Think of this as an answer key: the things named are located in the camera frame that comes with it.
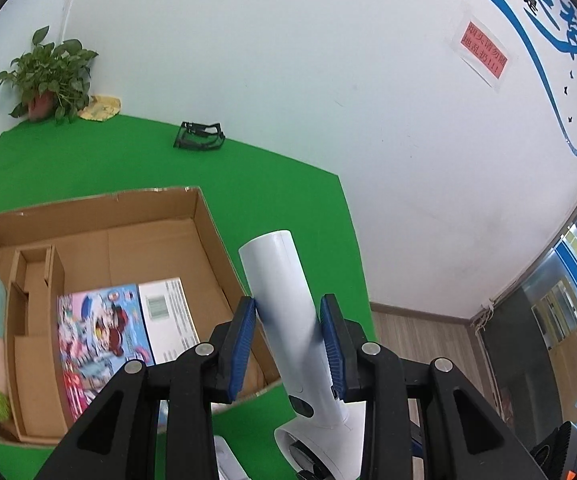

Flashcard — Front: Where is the white hair dryer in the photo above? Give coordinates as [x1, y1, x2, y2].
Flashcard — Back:
[238, 230, 369, 480]

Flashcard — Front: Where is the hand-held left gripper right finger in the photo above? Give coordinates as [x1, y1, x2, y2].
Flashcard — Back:
[319, 294, 549, 480]

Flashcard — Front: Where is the yellow crumpled cloth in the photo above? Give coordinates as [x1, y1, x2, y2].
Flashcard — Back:
[78, 95, 122, 122]

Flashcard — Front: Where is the metal framed glass door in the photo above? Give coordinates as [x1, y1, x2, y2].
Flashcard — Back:
[473, 157, 577, 441]

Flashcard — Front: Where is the large cardboard box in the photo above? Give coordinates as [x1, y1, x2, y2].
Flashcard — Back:
[0, 186, 283, 447]

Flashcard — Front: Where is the black folding frame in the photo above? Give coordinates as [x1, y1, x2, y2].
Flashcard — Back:
[174, 121, 226, 152]

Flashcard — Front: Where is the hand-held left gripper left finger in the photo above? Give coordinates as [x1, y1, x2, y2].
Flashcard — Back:
[33, 296, 259, 480]

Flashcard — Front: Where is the colourful board game box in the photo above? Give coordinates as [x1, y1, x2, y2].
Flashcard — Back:
[57, 284, 156, 423]

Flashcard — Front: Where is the red wall sign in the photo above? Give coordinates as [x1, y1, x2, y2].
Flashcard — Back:
[451, 10, 519, 92]

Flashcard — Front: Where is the white printed carton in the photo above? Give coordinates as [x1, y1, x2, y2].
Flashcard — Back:
[137, 277, 200, 366]

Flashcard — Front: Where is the small cardboard insert tray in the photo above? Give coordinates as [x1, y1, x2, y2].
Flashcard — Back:
[0, 244, 72, 443]

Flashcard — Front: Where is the green tablecloth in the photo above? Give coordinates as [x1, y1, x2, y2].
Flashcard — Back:
[0, 112, 374, 480]

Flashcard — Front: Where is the potted plant in red pot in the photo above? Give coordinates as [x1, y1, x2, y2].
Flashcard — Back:
[0, 26, 99, 125]

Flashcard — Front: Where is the white plastic object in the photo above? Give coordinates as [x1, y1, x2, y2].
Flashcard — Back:
[212, 435, 246, 480]

